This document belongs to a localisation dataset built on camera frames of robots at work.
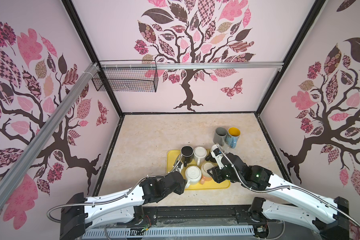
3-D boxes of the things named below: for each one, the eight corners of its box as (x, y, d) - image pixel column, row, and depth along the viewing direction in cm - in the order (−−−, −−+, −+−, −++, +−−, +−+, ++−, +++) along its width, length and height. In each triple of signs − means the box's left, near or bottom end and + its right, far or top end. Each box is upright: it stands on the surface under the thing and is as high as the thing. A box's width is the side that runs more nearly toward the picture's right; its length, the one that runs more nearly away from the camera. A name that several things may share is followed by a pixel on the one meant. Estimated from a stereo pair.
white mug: (194, 167, 93) (194, 161, 86) (193, 153, 99) (194, 146, 93) (206, 167, 93) (208, 161, 86) (205, 153, 99) (206, 146, 93)
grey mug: (214, 148, 101) (217, 140, 92) (212, 136, 107) (215, 127, 99) (225, 148, 101) (229, 140, 92) (223, 136, 107) (226, 127, 99)
